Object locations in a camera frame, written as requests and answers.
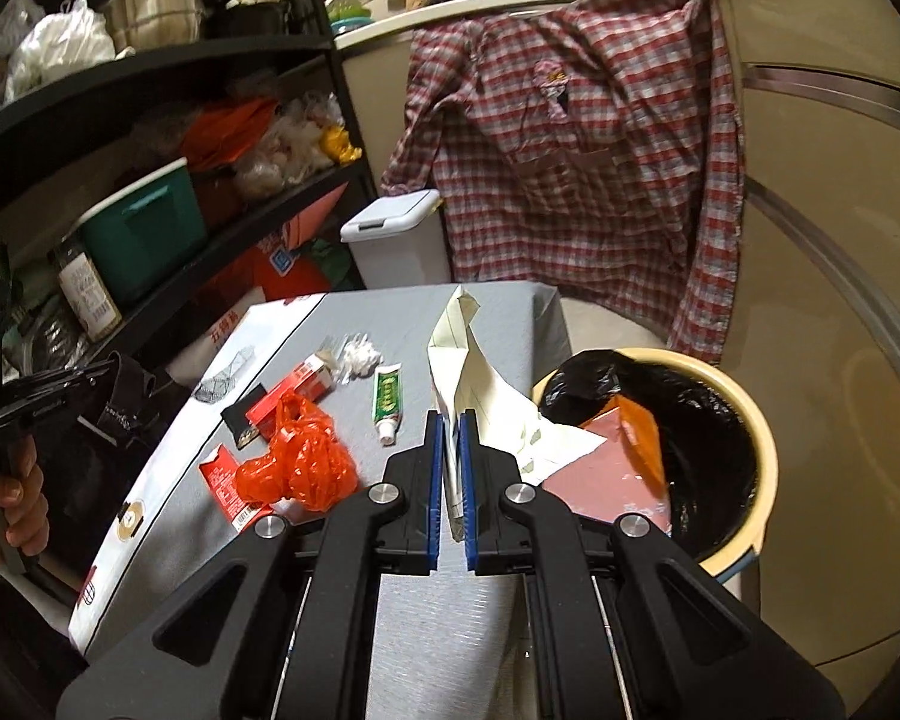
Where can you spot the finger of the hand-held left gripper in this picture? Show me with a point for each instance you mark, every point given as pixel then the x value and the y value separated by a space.
pixel 67 386

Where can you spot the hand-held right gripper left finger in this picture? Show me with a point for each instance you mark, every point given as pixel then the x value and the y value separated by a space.
pixel 436 465

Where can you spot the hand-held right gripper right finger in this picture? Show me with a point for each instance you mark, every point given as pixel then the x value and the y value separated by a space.
pixel 466 480

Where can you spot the green white toothpaste tube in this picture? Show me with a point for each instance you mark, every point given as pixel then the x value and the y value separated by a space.
pixel 388 397

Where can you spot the cream paper sheet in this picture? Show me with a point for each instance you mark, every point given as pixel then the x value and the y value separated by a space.
pixel 465 382

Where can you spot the clear plastic wrapper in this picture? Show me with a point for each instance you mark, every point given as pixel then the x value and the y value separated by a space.
pixel 331 350

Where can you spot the yellow round waste bin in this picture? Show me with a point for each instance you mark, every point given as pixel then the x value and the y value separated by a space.
pixel 759 427

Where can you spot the person's left hand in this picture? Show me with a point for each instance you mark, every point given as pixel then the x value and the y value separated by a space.
pixel 15 499

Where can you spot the black cloth bag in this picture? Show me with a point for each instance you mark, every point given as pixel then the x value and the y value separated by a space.
pixel 120 412

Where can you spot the labelled jar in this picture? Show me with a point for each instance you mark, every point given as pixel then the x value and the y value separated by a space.
pixel 90 292

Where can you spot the white printed table cloth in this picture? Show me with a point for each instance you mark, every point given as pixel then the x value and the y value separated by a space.
pixel 176 457

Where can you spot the crumpled white tissue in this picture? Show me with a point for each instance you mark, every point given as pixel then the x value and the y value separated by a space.
pixel 361 356

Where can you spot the red plastic bag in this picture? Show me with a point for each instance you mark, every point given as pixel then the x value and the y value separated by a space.
pixel 300 465

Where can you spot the pink paper sheet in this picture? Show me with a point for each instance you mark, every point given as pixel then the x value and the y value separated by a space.
pixel 607 480

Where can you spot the white sack with red print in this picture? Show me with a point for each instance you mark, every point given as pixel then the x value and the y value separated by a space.
pixel 210 345

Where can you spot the red white small box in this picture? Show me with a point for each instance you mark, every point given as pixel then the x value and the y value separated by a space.
pixel 300 386

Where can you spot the grey table mat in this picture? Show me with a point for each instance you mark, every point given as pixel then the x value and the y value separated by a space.
pixel 495 315

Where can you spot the green storage box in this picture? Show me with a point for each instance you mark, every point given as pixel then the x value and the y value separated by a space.
pixel 150 240

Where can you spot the small black packet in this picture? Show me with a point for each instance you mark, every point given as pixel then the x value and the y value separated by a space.
pixel 240 412

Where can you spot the orange wrapper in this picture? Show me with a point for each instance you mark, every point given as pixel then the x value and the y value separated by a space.
pixel 641 435

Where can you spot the flat red packet wrapper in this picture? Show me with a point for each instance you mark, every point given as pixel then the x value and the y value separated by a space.
pixel 221 484

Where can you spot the white lidded bin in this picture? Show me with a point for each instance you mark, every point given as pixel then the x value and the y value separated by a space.
pixel 397 247

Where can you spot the black bin liner bag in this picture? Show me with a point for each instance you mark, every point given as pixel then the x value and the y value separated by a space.
pixel 705 420

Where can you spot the red floor bag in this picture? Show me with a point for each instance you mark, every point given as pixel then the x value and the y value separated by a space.
pixel 285 270

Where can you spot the orange bag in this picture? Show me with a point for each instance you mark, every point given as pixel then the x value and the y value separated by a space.
pixel 225 127

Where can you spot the clear bags of white goods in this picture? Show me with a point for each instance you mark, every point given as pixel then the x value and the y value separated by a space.
pixel 285 150

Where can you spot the red plaid shirt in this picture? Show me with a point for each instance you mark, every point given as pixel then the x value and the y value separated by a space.
pixel 570 165

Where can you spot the yellow bag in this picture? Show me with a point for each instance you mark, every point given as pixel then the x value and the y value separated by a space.
pixel 339 142

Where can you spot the white plastic bag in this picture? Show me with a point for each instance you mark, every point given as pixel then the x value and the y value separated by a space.
pixel 60 45

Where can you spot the black shelf rack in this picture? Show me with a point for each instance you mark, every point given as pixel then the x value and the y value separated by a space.
pixel 232 52

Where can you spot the steel pot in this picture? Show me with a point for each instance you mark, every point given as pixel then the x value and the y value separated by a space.
pixel 150 0

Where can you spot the black pan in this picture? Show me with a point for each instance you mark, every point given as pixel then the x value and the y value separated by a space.
pixel 255 15

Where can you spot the green bowl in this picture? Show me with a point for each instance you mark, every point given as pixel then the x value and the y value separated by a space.
pixel 349 9

